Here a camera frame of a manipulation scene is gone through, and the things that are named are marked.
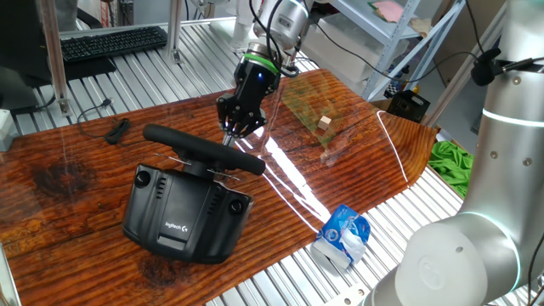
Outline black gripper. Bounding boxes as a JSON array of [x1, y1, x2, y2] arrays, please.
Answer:
[[216, 56, 281, 146]]

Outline black racing steering wheel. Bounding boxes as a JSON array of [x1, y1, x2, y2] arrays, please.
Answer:
[[142, 122, 267, 182]]

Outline black steering wheel base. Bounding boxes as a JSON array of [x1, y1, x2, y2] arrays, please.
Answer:
[[122, 163, 255, 265]]

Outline white flat board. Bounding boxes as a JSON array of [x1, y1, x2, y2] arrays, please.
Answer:
[[210, 19, 256, 54]]

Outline translucent plastic boxes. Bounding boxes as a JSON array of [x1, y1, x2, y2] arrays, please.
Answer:
[[303, 14, 409, 95]]

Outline black keyboard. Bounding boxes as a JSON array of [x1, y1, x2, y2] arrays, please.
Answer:
[[59, 25, 169, 64]]

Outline blue tissue pack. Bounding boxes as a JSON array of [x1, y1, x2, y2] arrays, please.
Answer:
[[309, 203, 371, 271]]

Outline black desk pad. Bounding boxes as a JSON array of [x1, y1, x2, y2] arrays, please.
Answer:
[[61, 54, 118, 82]]

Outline checkered small board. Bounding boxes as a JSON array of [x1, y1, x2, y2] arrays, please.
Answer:
[[383, 80, 403, 99]]

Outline grey metal shelf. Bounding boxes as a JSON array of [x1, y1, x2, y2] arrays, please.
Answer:
[[326, 0, 467, 102]]

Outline black plastic crate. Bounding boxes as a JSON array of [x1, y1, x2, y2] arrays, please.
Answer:
[[385, 88, 431, 124]]

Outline wood grain table mat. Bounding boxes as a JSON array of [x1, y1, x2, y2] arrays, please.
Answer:
[[0, 68, 439, 306]]

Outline red white striped pole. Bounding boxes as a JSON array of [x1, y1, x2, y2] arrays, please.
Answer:
[[99, 0, 112, 29]]

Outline pink cloth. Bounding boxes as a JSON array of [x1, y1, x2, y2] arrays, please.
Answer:
[[367, 0, 405, 25]]

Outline grey office chair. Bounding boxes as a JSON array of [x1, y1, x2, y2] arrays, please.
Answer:
[[54, 0, 103, 31]]

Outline beige crumpled paper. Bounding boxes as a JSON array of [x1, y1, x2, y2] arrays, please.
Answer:
[[408, 16, 434, 39]]

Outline green cloth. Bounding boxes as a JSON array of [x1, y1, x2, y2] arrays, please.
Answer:
[[427, 139, 475, 199]]

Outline black monitor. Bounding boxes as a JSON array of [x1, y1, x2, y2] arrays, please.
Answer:
[[0, 0, 56, 112]]

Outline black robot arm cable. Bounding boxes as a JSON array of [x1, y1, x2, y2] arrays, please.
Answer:
[[248, 0, 484, 84]]

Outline aluminium frame strut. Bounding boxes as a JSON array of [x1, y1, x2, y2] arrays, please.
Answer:
[[164, 0, 186, 65], [420, 0, 511, 128], [36, 0, 74, 118], [0, 241, 22, 306]]

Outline thin black wheel cable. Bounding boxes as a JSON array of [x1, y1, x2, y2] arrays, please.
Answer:
[[76, 97, 132, 146]]

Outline aluminium frame crossbar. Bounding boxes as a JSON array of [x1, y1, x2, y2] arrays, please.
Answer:
[[59, 16, 237, 40]]

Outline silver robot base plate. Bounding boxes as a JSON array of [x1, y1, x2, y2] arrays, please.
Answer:
[[322, 282, 373, 306]]

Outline black cable clamp strap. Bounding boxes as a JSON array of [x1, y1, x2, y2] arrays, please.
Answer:
[[470, 47, 544, 87]]

